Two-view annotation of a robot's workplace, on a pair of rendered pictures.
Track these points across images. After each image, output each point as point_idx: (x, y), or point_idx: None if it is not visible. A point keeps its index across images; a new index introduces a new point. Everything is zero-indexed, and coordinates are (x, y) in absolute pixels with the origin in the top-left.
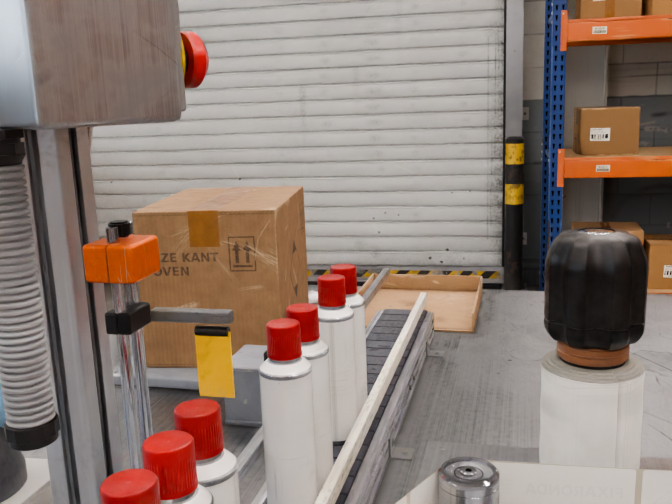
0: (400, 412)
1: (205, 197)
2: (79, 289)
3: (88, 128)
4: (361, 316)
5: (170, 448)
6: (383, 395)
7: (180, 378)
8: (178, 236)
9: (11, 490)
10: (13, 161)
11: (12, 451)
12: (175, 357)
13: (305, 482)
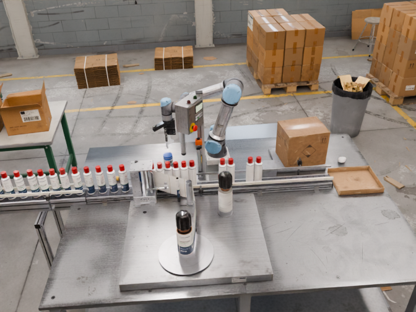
0: (272, 189)
1: (302, 123)
2: None
3: (226, 117)
4: (257, 167)
5: (182, 162)
6: (264, 183)
7: (272, 158)
8: (280, 130)
9: (217, 157)
10: None
11: (220, 152)
12: (277, 153)
13: None
